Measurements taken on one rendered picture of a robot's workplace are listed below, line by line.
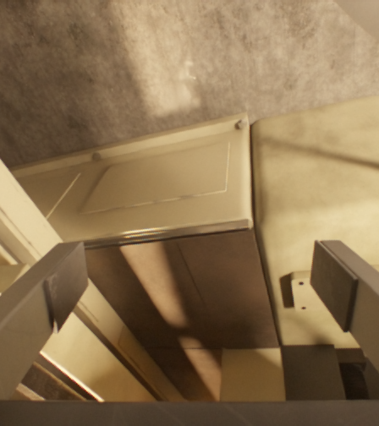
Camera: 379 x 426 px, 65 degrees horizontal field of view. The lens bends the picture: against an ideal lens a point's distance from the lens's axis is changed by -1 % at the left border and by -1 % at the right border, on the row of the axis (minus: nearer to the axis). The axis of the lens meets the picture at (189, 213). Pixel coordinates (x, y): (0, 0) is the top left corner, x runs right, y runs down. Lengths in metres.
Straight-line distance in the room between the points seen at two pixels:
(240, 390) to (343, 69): 1.16
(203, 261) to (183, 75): 0.70
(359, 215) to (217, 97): 0.70
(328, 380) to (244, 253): 0.56
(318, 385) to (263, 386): 0.18
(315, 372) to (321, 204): 0.63
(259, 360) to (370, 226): 0.66
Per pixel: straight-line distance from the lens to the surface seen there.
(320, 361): 1.21
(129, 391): 0.92
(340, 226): 0.78
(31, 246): 0.86
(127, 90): 1.28
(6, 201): 0.82
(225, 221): 0.78
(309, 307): 0.98
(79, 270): 0.16
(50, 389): 0.71
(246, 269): 0.84
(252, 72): 1.19
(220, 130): 1.22
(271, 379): 1.20
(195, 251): 0.80
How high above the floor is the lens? 1.15
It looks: 49 degrees down
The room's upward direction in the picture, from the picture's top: 168 degrees counter-clockwise
